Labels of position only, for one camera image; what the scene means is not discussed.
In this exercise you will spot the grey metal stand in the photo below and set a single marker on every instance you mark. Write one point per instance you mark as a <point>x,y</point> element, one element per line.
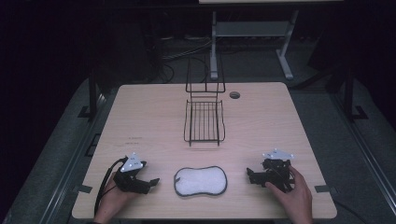
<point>249,28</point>

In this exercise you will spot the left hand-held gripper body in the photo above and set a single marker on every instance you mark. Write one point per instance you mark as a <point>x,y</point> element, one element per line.
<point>130,182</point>

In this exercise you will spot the person's left hand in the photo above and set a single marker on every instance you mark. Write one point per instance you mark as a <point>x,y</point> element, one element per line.
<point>113,199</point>

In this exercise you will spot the black metal post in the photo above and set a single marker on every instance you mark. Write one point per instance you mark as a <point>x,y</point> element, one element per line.
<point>92,96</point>
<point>348,93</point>

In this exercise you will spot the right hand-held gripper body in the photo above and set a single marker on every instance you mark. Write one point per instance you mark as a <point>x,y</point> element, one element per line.
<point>277,174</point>

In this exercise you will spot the grey tape strip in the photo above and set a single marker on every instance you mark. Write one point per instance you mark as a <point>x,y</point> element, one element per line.
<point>82,188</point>
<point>325,188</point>

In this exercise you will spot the grey table grommet hole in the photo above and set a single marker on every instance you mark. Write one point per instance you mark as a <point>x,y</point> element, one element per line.
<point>234,95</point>

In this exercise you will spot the white grey-edged sponge pad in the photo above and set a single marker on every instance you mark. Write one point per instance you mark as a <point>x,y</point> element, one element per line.
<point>200,181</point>

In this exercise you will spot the person's right hand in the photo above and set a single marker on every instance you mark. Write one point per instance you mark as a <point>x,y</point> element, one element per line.
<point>295,199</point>

